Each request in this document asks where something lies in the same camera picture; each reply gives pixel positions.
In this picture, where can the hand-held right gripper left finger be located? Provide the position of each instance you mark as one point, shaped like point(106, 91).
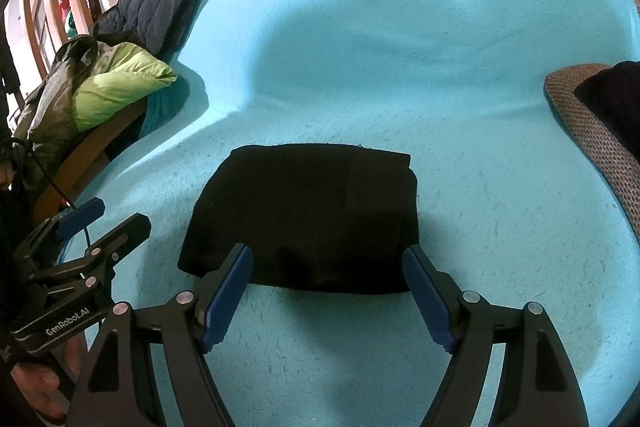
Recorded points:
point(227, 302)

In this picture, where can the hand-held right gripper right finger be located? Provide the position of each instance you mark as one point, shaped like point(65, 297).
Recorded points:
point(427, 302)

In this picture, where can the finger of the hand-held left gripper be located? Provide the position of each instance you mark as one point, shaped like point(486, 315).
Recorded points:
point(80, 217)
point(120, 237)

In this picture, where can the black pants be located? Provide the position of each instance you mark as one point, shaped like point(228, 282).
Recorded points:
point(310, 207)

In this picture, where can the person's left hand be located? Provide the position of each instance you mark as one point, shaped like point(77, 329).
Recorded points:
point(40, 387)

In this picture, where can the brown wooden chair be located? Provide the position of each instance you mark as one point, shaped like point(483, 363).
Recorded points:
point(85, 152)

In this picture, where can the green puffer jacket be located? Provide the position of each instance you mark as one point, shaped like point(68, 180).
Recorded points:
point(120, 82)

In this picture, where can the dark navy puffer jacket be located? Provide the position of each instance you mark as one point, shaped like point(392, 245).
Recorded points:
point(150, 7)

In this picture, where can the woven basket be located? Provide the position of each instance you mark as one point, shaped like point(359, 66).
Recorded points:
point(590, 132)

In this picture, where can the turquoise fleece blanket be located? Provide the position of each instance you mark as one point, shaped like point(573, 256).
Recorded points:
point(400, 57)

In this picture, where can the dark purple cloth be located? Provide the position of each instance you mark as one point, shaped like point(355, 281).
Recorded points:
point(620, 97)

